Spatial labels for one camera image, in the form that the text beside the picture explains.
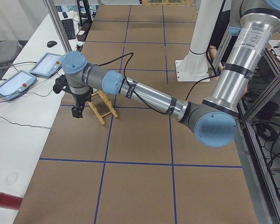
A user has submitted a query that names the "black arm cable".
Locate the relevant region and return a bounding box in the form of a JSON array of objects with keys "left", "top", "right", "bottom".
[{"left": 93, "top": 52, "right": 171, "bottom": 115}]

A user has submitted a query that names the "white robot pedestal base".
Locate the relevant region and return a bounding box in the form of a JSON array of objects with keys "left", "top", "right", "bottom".
[{"left": 175, "top": 0, "right": 224, "bottom": 82}]

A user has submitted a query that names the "seated person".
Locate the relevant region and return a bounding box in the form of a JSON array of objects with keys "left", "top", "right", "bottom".
[{"left": 208, "top": 10, "right": 231, "bottom": 60}]

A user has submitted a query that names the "far teach pendant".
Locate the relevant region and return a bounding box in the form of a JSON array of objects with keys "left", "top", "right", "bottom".
[{"left": 29, "top": 52, "right": 62, "bottom": 78}]

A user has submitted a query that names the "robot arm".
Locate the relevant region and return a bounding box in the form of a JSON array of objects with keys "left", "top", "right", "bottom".
[{"left": 61, "top": 0, "right": 280, "bottom": 147}]

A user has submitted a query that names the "teach pendant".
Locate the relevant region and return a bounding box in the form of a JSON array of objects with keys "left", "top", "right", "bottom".
[
  {"left": 0, "top": 70, "right": 37, "bottom": 100},
  {"left": 29, "top": 52, "right": 62, "bottom": 78}
]

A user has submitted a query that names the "black computer mouse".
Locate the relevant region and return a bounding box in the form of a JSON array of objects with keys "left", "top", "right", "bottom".
[{"left": 47, "top": 41, "right": 57, "bottom": 48}]

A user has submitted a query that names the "wooden dish rack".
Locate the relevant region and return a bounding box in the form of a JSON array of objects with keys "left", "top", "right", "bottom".
[{"left": 87, "top": 90, "right": 118, "bottom": 125}]

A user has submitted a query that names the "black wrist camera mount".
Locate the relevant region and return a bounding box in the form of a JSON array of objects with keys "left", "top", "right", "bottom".
[{"left": 53, "top": 75, "right": 68, "bottom": 94}]

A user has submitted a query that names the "grey office chair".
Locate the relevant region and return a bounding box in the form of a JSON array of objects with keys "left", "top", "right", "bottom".
[{"left": 0, "top": 40, "right": 22, "bottom": 77}]

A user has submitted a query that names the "aluminium frame post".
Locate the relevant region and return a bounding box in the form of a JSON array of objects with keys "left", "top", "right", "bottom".
[{"left": 43, "top": 0, "right": 72, "bottom": 53}]

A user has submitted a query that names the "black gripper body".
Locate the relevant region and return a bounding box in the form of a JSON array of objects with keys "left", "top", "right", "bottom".
[{"left": 71, "top": 91, "right": 91, "bottom": 118}]

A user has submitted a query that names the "black keyboard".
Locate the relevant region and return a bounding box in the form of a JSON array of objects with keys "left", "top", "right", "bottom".
[{"left": 61, "top": 19, "right": 76, "bottom": 40}]

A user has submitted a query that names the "near teach pendant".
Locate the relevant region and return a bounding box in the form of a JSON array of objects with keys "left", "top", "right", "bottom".
[{"left": 0, "top": 70, "right": 37, "bottom": 100}]

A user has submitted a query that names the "red cylinder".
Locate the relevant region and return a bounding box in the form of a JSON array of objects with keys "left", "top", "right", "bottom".
[{"left": 0, "top": 192, "right": 23, "bottom": 210}]

